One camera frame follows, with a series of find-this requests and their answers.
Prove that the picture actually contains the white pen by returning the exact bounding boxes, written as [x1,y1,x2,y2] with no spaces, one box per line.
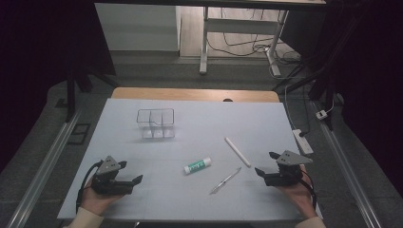
[223,137,252,168]

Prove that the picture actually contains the person's right hand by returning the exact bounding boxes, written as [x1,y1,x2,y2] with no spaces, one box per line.
[275,164,318,219]

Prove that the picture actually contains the black metal stand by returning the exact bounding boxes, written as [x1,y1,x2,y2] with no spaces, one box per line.
[272,0,374,131]
[65,47,122,124]

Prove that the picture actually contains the clear plastic organizer box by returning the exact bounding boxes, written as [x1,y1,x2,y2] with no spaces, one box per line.
[136,107,176,141]

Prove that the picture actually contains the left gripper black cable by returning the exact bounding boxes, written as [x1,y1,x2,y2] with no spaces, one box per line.
[75,160,105,214]

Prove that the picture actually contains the aluminium floor rail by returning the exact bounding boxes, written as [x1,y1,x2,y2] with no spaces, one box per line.
[312,101,383,228]
[6,108,83,228]

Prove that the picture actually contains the white desk frame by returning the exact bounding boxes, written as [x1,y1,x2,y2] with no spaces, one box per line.
[199,6,290,77]

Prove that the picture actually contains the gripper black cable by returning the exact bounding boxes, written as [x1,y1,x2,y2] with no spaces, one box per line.
[75,160,105,214]
[300,169,318,211]

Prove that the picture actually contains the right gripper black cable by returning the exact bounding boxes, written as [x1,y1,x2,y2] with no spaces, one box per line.
[300,169,318,211]

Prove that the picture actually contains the white table sheet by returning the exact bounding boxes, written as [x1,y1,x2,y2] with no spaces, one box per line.
[56,98,324,221]

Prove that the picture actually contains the person's left hand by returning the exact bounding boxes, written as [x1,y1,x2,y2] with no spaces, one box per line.
[80,176,125,217]

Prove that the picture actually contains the green and white glue stick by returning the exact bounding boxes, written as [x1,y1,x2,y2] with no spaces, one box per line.
[183,157,213,176]

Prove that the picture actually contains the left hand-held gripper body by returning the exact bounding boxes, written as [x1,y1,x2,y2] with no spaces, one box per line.
[90,155,134,196]

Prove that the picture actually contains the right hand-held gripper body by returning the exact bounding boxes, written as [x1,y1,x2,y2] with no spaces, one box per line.
[263,150,314,187]

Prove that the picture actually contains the white power strip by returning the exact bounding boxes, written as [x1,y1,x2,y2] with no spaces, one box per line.
[292,128,315,156]

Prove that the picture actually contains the white cabinet panel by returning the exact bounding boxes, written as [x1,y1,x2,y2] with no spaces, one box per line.
[94,3,182,52]

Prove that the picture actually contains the black floor cables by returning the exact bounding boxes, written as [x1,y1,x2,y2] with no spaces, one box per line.
[206,9,302,65]

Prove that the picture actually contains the silver craft knife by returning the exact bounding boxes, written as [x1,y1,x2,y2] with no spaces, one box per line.
[208,166,242,196]

